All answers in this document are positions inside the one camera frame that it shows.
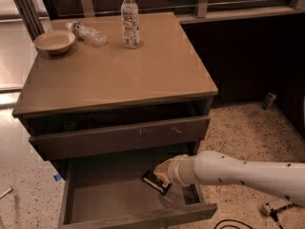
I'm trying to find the grey robot base foot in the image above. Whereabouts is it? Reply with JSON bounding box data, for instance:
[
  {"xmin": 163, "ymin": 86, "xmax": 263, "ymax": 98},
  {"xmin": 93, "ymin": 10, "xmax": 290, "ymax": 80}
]
[{"xmin": 260, "ymin": 200, "xmax": 295, "ymax": 229}]

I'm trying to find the black cable on floor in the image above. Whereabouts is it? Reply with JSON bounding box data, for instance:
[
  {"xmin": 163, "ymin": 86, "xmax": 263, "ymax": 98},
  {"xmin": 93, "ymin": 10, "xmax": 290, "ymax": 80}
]
[{"xmin": 213, "ymin": 219, "xmax": 255, "ymax": 229}]

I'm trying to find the beige bowl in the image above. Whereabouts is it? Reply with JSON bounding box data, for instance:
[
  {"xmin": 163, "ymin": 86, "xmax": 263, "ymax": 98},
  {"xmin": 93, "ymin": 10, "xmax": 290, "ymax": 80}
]
[{"xmin": 34, "ymin": 30, "xmax": 75, "ymax": 55}]

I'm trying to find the black rxbar chocolate bar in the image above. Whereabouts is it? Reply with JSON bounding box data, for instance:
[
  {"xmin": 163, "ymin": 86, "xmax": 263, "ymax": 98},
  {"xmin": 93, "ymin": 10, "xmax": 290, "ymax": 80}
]
[{"xmin": 141, "ymin": 169, "xmax": 172, "ymax": 196}]

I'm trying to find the metal railing shelf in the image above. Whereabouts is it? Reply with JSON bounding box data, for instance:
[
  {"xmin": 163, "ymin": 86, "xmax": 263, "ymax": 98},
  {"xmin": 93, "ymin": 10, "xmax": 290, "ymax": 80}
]
[{"xmin": 12, "ymin": 0, "xmax": 304, "ymax": 39}]

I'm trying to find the lying clear water bottle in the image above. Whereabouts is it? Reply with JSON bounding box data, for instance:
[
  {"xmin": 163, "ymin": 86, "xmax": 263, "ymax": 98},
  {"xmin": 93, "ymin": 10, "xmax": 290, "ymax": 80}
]
[{"xmin": 66, "ymin": 21, "xmax": 107, "ymax": 47}]

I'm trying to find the metal rod on floor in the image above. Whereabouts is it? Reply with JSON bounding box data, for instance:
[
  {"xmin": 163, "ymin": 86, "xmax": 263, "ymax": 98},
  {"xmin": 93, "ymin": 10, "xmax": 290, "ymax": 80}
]
[{"xmin": 0, "ymin": 187, "xmax": 13, "ymax": 199}]

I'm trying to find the brown drawer cabinet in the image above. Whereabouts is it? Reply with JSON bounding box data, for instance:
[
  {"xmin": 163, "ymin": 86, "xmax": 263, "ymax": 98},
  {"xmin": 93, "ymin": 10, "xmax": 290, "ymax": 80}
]
[{"xmin": 13, "ymin": 13, "xmax": 217, "ymax": 182}]

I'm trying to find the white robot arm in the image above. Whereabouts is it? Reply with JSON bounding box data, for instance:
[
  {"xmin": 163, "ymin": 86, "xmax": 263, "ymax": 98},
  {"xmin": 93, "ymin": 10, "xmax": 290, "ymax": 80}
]
[{"xmin": 153, "ymin": 151, "xmax": 305, "ymax": 206}]

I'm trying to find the upper drawer front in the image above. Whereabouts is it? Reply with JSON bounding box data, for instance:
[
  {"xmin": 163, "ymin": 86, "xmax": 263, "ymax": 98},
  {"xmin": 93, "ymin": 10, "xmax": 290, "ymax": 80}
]
[{"xmin": 30, "ymin": 115, "xmax": 210, "ymax": 160}]

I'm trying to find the blue tape piece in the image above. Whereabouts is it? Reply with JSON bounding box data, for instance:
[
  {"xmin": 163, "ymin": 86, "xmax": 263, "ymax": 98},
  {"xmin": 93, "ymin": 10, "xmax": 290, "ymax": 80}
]
[{"xmin": 53, "ymin": 174, "xmax": 62, "ymax": 181}]

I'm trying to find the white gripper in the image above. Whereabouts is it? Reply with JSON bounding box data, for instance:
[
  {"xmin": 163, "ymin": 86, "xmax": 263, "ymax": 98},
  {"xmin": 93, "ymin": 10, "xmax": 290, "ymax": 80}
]
[{"xmin": 153, "ymin": 155, "xmax": 198, "ymax": 187}]

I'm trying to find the standing clear water bottle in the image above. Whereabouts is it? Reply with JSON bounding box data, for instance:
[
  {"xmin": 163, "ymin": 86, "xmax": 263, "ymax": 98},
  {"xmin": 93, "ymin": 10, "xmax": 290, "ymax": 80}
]
[{"xmin": 121, "ymin": 0, "xmax": 139, "ymax": 49}]

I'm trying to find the open middle drawer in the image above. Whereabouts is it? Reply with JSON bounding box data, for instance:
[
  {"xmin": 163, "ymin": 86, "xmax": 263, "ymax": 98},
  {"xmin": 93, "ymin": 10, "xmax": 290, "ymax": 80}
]
[{"xmin": 59, "ymin": 144, "xmax": 217, "ymax": 229}]

